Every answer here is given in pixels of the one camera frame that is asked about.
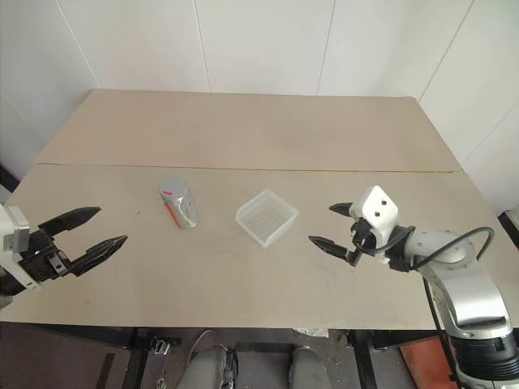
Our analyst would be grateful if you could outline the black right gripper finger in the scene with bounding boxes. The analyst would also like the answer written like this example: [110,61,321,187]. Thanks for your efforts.
[328,200,358,220]
[308,235,361,267]

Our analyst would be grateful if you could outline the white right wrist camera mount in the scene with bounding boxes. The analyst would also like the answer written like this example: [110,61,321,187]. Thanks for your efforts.
[349,185,401,265]

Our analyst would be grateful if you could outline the red floor mat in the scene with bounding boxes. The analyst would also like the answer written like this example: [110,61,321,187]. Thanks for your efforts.
[398,343,451,389]

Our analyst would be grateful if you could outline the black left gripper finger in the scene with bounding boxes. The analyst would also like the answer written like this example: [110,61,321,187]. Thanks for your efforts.
[66,234,130,278]
[37,206,102,242]

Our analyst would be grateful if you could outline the translucent square plastic container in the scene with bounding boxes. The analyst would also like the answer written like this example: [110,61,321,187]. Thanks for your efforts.
[234,188,300,250]

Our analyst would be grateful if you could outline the black object at wall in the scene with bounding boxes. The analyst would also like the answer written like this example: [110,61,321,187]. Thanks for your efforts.
[0,163,18,196]

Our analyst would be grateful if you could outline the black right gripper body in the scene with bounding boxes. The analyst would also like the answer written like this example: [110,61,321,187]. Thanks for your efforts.
[349,217,385,256]

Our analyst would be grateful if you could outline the crumpled paper scrap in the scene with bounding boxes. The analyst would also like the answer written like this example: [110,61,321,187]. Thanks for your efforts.
[297,325,330,338]

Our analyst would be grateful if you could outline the black metal table frame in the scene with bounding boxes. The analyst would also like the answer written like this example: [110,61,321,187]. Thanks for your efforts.
[101,323,406,389]

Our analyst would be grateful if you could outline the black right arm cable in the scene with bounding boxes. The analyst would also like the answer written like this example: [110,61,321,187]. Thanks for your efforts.
[371,226,496,384]

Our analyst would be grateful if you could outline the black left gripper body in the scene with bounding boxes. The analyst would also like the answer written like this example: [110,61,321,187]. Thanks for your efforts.
[18,228,77,287]

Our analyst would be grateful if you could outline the metal table clamp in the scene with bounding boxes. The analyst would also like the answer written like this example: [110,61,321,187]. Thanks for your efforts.
[150,335,182,357]

